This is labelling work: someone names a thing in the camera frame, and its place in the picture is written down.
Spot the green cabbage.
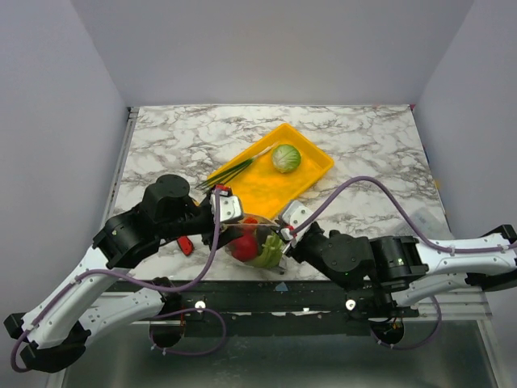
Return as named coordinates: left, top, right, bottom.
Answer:
left=271, top=144, right=301, bottom=173

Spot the green celery stalk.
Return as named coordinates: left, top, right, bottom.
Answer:
left=246, top=234, right=284, bottom=269

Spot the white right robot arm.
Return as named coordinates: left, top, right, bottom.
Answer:
left=288, top=223, right=516, bottom=319

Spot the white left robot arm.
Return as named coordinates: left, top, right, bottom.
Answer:
left=4, top=175, right=244, bottom=373

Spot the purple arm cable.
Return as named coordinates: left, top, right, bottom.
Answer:
left=288, top=175, right=517, bottom=255
left=10, top=189, right=224, bottom=373

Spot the orange carrot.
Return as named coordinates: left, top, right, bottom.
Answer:
left=242, top=217, right=260, bottom=225

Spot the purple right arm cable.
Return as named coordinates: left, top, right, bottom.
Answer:
left=288, top=175, right=517, bottom=255

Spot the clear plastic packet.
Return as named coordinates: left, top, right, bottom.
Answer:
left=393, top=208, right=454, bottom=240

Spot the yellow plastic tray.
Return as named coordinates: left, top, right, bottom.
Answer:
left=208, top=123, right=334, bottom=219

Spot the red black handled tool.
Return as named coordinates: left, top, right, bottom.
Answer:
left=176, top=236, right=194, bottom=256

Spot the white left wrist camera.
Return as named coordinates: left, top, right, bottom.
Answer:
left=210, top=184, right=244, bottom=224

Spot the black metal base rail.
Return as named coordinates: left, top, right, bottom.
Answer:
left=161, top=280, right=419, bottom=337

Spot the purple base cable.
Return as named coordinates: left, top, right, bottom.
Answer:
left=369, top=294, right=443, bottom=352
left=149, top=309, right=228, bottom=357

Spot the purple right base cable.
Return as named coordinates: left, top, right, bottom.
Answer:
left=369, top=294, right=443, bottom=352

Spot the red tomato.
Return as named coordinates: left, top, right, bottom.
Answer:
left=229, top=234, right=259, bottom=262

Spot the green chive bundle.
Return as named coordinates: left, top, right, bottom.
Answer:
left=195, top=143, right=275, bottom=190

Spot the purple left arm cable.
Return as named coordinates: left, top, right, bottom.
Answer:
left=10, top=189, right=224, bottom=373

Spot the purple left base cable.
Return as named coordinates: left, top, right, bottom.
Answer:
left=149, top=309, right=228, bottom=357

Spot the clear pink-dotted zip bag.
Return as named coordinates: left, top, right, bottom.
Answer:
left=223, top=213, right=286, bottom=275

